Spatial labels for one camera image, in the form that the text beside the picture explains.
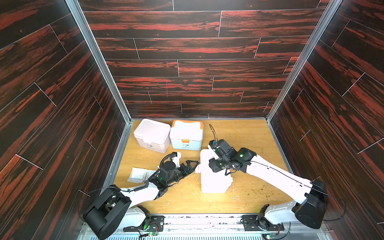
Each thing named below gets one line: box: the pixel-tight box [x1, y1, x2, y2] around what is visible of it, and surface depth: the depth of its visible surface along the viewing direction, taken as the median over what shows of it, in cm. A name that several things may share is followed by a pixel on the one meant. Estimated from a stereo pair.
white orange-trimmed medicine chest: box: [169, 120, 204, 151], surface depth 97 cm
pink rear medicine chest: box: [133, 118, 171, 154], surface depth 97 cm
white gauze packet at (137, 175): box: [127, 167, 148, 183], surface depth 93 cm
